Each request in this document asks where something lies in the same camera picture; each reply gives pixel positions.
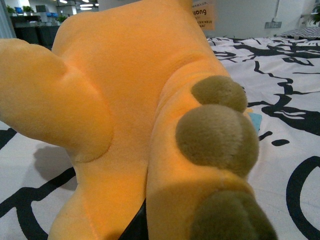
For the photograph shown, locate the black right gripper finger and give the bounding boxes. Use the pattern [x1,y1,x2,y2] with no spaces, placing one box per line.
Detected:
[119,201,147,240]

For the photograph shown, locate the yellow plush dinosaur toy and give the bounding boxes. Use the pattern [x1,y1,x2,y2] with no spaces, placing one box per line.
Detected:
[0,0,277,240]

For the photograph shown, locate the yellow cardboard hang tag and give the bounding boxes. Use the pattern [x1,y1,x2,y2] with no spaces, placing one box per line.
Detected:
[246,108,262,133]

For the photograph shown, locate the black and white bedsheet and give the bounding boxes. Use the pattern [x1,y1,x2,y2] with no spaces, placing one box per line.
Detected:
[0,37,320,240]

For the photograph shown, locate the white sewn fabric label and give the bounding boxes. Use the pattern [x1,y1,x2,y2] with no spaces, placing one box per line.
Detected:
[192,0,216,31]

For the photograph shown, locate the dark office desk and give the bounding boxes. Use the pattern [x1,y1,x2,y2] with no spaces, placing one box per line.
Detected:
[10,16,60,50]

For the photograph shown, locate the striped pillow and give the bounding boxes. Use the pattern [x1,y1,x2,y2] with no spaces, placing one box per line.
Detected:
[278,26,320,40]

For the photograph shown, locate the grey wall socket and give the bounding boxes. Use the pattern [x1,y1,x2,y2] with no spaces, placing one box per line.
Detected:
[264,21,282,29]

